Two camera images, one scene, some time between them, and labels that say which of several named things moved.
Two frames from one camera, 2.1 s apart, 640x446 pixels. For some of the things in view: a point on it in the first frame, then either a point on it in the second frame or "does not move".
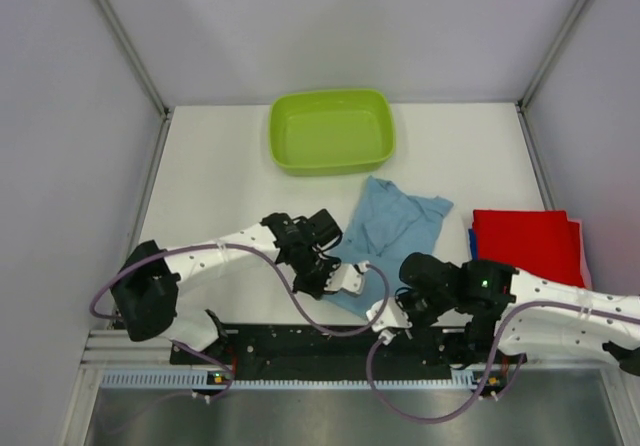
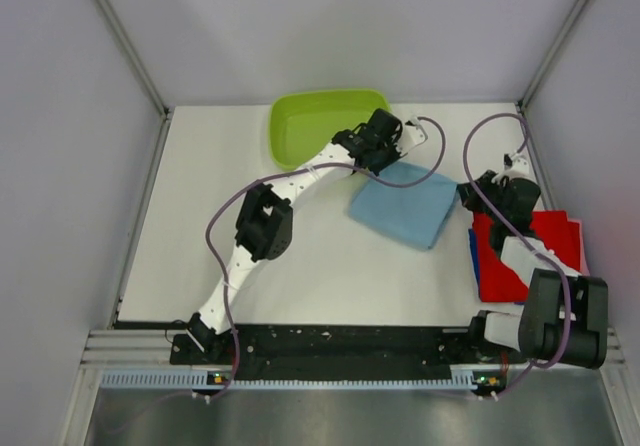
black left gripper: x=316 y=290 -> x=393 y=154
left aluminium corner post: x=124 y=39 does not move
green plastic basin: x=333 y=131 does not move
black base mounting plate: x=446 y=347 does not move
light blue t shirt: x=388 y=228 -> x=416 y=214
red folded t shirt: x=543 y=242 does not move
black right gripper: x=417 y=325 -> x=470 y=196
